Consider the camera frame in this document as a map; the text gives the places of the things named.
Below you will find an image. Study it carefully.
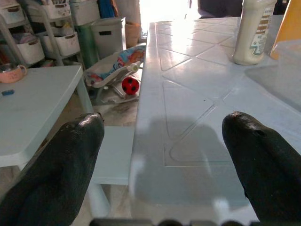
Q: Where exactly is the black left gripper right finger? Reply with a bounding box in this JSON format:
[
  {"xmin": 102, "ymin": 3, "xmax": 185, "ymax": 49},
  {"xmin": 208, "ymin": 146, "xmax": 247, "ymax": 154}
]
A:
[{"xmin": 222, "ymin": 111, "xmax": 301, "ymax": 224}]

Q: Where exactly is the white low stool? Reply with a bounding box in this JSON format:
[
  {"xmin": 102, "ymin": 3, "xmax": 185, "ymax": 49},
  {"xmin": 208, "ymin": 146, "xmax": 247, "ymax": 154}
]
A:
[{"xmin": 88, "ymin": 126, "xmax": 135, "ymax": 218}]

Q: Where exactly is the white storage drawer rack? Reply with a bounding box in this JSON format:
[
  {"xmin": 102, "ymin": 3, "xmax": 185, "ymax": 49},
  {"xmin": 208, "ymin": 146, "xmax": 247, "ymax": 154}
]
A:
[{"xmin": 0, "ymin": 0, "xmax": 82, "ymax": 68}]

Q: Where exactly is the green cylindrical bin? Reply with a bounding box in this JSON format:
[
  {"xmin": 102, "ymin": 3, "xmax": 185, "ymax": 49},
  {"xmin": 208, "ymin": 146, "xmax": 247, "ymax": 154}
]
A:
[{"xmin": 75, "ymin": 23, "xmax": 99, "ymax": 69}]

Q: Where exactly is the grey lidded storage bin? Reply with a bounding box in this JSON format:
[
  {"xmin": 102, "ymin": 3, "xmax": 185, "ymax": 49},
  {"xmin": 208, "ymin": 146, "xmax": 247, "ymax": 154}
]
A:
[{"xmin": 90, "ymin": 16, "xmax": 127, "ymax": 59}]

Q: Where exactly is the colourful baby bouncer seat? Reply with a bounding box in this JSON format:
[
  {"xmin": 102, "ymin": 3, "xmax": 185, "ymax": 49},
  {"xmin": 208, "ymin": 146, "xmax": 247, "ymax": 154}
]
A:
[{"xmin": 84, "ymin": 45, "xmax": 147, "ymax": 105}]

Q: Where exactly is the pink bowl with handle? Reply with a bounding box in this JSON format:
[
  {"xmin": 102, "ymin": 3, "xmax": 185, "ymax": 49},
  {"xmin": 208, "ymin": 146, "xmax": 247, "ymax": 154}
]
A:
[{"xmin": 0, "ymin": 63, "xmax": 28, "ymax": 84}]

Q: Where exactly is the small white side table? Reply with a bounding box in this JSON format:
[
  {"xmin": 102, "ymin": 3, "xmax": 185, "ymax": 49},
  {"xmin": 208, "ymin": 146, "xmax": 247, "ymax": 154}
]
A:
[{"xmin": 0, "ymin": 65, "xmax": 95, "ymax": 170}]

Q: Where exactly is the white plastic patterned table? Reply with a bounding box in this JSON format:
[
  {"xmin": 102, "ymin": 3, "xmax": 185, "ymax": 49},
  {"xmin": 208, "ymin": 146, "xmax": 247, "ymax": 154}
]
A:
[{"xmin": 128, "ymin": 14, "xmax": 301, "ymax": 224}]

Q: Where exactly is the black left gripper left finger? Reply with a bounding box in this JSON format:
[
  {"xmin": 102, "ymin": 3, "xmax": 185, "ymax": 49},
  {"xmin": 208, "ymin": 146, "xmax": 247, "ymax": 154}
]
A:
[{"xmin": 0, "ymin": 112, "xmax": 105, "ymax": 226}]

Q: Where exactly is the red black-spotted ball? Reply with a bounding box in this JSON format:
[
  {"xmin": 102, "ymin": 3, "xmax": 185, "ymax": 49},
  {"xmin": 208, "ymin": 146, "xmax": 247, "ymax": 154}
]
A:
[{"xmin": 121, "ymin": 76, "xmax": 140, "ymax": 96}]

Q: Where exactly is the clear plastic food container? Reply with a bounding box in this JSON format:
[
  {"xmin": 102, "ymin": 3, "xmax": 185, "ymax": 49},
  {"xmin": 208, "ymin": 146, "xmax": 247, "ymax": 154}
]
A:
[{"xmin": 244, "ymin": 40, "xmax": 301, "ymax": 112}]

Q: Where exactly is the white sauce bottle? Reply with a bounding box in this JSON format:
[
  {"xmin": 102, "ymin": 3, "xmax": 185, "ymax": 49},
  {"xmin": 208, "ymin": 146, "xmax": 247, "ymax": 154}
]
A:
[{"xmin": 232, "ymin": 0, "xmax": 278, "ymax": 66}]

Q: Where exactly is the orange juice carton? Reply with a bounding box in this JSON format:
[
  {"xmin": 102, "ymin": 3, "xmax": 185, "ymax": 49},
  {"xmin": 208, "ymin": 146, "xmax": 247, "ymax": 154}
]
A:
[{"xmin": 269, "ymin": 0, "xmax": 301, "ymax": 60}]

